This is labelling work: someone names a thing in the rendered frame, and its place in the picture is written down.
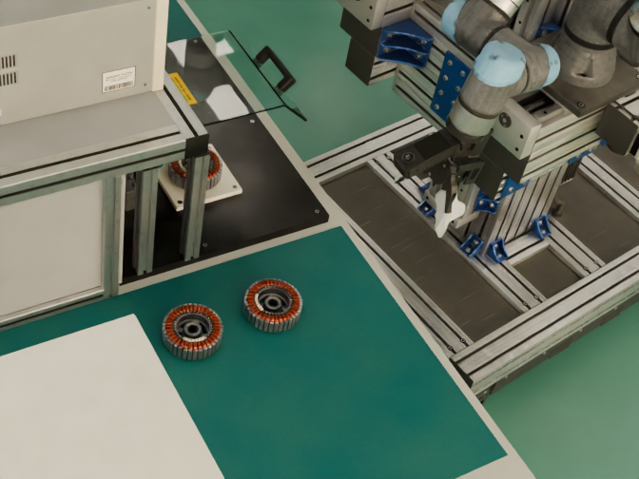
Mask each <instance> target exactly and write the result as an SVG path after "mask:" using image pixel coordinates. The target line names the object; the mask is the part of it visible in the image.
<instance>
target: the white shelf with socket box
mask: <svg viewBox="0 0 639 479"><path fill-rule="evenodd" d="M0 479H224V478H223V475H222V473H221V471H220V469H219V468H218V466H217V464H216V462H215V460H214V458H213V457H212V455H211V453H210V451H209V449H208V447H207V446H206V444H205V442H204V441H203V438H202V437H201V435H200V433H199V431H198V429H197V428H196V426H195V424H194V422H193V420H192V418H191V417H190V415H189V413H188V411H187V409H186V407H185V406H184V403H183V401H182V399H181V398H180V397H179V395H178V393H177V391H176V389H175V388H174V386H173V384H172V382H171V380H170V378H169V377H168V375H167V373H166V371H165V368H164V367H163V365H162V363H161V361H160V359H159V357H158V356H157V355H156V353H155V351H154V349H153V347H152V346H151V344H150V342H149V340H148V338H147V337H146V335H145V332H144V330H143V328H142V327H141V325H140V323H139V321H138V319H137V317H136V316H135V315H134V314H132V315H129V316H124V317H121V318H118V319H115V320H112V321H109V322H106V323H103V324H100V325H97V326H94V327H91V328H88V329H84V330H82V331H79V332H76V333H73V334H70V335H65V336H62V337H58V338H55V339H53V340H50V341H47V342H44V343H41V344H38V345H35V346H31V347H28V348H26V349H23V350H20V351H17V352H14V353H11V354H5V355H2V356H0Z"/></svg>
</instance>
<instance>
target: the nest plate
mask: <svg viewBox="0 0 639 479"><path fill-rule="evenodd" d="M208 148H210V149H211V150H213V151H214V153H215V152H216V153H217V154H218V152H217V151H216V149H215V148H214V146H213V145H212V144H209V145H208ZM218 155H219V154H218ZM219 156H220V155H219ZM222 161H223V160H222ZM158 182H159V184H160V186H161V187H162V189H163V190H164V192H165V193H166V195H167V197H168V198H169V200H170V201H171V203H172V205H173V206H174V208H175V209H176V211H181V210H183V209H184V189H182V188H180V186H179V187H178V186H177V185H176V184H174V183H173V182H172V181H171V179H170V178H169V176H168V163H165V164H164V165H163V166H162V168H159V175H158ZM241 192H242V188H241V187H240V185H239V184H238V182H237V181H236V180H235V178H234V177H233V175H232V174H231V172H230V171H229V169H228V168H227V166H226V165H225V163H224V162H223V171H222V177H221V180H220V181H219V183H218V184H216V186H215V187H214V186H213V188H211V189H210V188H209V190H206V193H205V202H204V203H208V202H211V201H216V200H220V199H224V198H227V197H231V196H234V195H238V194H241Z"/></svg>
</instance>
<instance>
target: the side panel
mask: <svg viewBox="0 0 639 479"><path fill-rule="evenodd" d="M121 197H122V175H121V176H118V177H114V178H110V179H106V180H102V181H98V182H93V183H89V184H85V185H81V186H77V187H74V188H70V189H67V190H63V191H59V192H56V193H52V194H48V195H45V196H41V197H37V198H34V199H30V200H26V201H19V202H17V203H13V204H9V205H5V206H1V207H0V332H2V331H6V330H8V329H11V328H14V327H17V326H21V325H24V324H27V323H30V322H32V321H36V320H39V319H42V318H45V317H49V316H54V315H57V314H60V313H63V312H66V311H69V310H72V309H75V308H79V307H82V306H85V305H88V304H91V303H94V302H97V301H100V300H103V299H107V298H109V295H112V296H113V297H115V296H118V285H119V256H120V226H121Z"/></svg>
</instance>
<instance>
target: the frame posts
mask: <svg viewBox="0 0 639 479"><path fill-rule="evenodd" d="M210 154H211V153H210V151H209V150H207V153H206V154H202V155H199V156H195V157H192V158H188V159H187V168H186V178H185V189H184V209H183V219H182V230H181V240H180V253H181V255H182V254H184V256H183V258H184V260H185V261H188V260H190V258H191V257H193V258H194V259H195V258H198V257H199V253H200V244H201V235H202V227H203V211H204V202H205V193H206V185H207V176H208V167H209V159H210ZM158 175H159V165H158V166H154V167H150V168H147V169H143V170H139V171H136V191H135V212H134V233H133V254H132V266H133V268H134V269H135V268H136V273H137V275H138V276H139V275H143V274H144V271H146V272H147V273H149V272H152V262H153V248H154V233H155V219H156V204H157V190H158Z"/></svg>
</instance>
